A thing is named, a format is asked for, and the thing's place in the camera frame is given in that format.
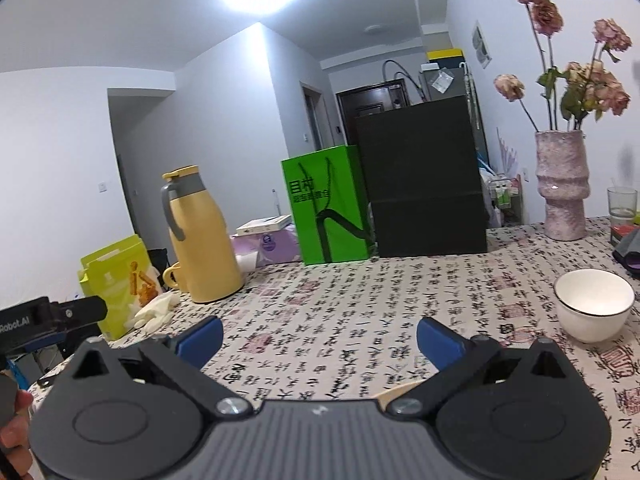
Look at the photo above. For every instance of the person's left hand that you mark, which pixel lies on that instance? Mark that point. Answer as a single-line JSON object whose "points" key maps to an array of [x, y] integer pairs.
{"points": [[15, 450]]}

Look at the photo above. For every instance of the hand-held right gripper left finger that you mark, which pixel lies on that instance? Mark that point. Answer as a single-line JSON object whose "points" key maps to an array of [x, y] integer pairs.
{"points": [[200, 342]]}

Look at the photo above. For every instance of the lime green snack box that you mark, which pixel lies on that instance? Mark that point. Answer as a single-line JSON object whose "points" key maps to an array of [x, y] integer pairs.
{"points": [[112, 285]]}

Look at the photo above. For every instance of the pink ceramic vase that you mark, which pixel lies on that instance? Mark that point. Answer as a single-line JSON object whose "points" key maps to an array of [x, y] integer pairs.
{"points": [[562, 185]]}

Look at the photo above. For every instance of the grey refrigerator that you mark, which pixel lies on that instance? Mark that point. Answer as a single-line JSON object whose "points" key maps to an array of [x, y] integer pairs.
{"points": [[442, 82]]}

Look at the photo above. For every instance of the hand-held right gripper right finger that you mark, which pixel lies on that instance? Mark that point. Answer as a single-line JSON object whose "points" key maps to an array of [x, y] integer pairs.
{"points": [[437, 342]]}

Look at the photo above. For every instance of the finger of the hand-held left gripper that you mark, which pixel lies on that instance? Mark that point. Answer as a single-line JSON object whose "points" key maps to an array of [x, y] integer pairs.
{"points": [[80, 310], [45, 342]]}

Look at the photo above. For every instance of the yellow thermos jug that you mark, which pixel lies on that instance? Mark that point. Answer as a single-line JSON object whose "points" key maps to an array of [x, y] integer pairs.
{"points": [[205, 245]]}

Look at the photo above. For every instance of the yellow mug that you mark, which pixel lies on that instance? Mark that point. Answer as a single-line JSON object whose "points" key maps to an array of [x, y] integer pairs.
{"points": [[172, 276]]}

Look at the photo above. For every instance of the green paper bag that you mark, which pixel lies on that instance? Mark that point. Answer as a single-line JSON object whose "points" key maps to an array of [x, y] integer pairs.
{"points": [[325, 200]]}

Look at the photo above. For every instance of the cream round plate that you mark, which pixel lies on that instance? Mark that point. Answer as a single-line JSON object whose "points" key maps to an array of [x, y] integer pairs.
{"points": [[400, 394]]}

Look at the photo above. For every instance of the calligraphy printed tablecloth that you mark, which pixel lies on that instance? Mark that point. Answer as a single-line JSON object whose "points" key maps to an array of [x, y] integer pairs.
{"points": [[350, 305]]}

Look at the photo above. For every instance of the purple grey pouch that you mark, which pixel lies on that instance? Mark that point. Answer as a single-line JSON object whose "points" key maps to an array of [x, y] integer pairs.
{"points": [[631, 255]]}

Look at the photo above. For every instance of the rack of small bottles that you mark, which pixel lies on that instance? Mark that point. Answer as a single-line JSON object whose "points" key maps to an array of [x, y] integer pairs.
{"points": [[505, 200]]}

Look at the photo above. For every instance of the dried pink roses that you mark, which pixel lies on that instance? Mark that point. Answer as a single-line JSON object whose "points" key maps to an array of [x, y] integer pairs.
{"points": [[595, 85]]}

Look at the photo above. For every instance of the dark entrance door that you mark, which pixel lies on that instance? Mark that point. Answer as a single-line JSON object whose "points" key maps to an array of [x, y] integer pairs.
{"points": [[365, 110]]}

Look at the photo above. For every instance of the white rubber gloves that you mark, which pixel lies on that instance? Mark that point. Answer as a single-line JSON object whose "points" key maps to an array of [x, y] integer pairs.
{"points": [[152, 312]]}

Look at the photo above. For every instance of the yellow black box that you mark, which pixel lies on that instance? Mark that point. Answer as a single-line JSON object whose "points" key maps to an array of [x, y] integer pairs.
{"points": [[444, 55]]}

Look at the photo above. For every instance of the round ceiling lamp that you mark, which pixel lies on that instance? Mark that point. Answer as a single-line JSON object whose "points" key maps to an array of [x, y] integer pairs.
{"points": [[374, 28]]}

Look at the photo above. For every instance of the red black small box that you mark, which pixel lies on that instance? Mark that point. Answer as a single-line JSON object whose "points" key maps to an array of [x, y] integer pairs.
{"points": [[625, 234]]}

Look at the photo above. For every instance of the clear drinking glass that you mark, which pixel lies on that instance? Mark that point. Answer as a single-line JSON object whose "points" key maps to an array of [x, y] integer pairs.
{"points": [[622, 205]]}

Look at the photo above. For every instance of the white bowl with black rim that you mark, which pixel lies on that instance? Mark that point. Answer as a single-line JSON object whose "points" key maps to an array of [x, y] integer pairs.
{"points": [[592, 305]]}

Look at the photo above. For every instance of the wall picture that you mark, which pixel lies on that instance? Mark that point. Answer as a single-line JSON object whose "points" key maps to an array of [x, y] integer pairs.
{"points": [[481, 45]]}

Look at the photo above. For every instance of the flat white box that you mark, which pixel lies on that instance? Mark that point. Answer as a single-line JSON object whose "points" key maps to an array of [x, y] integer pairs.
{"points": [[262, 225]]}

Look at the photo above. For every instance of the black paper bag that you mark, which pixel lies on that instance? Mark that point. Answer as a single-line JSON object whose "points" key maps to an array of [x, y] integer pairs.
{"points": [[420, 180]]}

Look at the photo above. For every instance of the purple tissue pack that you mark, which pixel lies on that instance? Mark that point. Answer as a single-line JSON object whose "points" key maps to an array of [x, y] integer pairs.
{"points": [[270, 247]]}

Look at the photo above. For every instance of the grey interior door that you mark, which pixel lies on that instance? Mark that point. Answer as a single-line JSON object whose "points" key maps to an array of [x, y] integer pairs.
{"points": [[312, 120]]}

